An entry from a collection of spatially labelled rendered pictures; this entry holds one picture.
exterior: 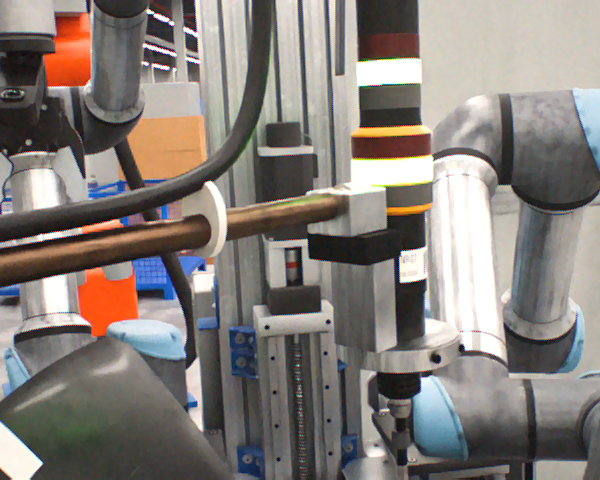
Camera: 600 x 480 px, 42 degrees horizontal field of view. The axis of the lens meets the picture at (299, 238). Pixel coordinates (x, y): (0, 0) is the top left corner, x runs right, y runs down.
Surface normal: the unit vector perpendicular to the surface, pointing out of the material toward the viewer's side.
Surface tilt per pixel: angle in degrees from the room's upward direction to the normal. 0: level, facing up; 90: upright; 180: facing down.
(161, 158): 90
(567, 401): 45
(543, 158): 112
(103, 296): 90
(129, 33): 149
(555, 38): 91
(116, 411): 49
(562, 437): 91
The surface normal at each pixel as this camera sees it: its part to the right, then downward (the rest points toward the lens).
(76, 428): 0.65, -0.60
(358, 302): -0.68, 0.15
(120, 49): 0.11, 0.94
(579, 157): -0.12, 0.53
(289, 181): 0.15, 0.15
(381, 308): 0.73, 0.07
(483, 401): -0.15, -0.59
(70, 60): 0.42, 0.22
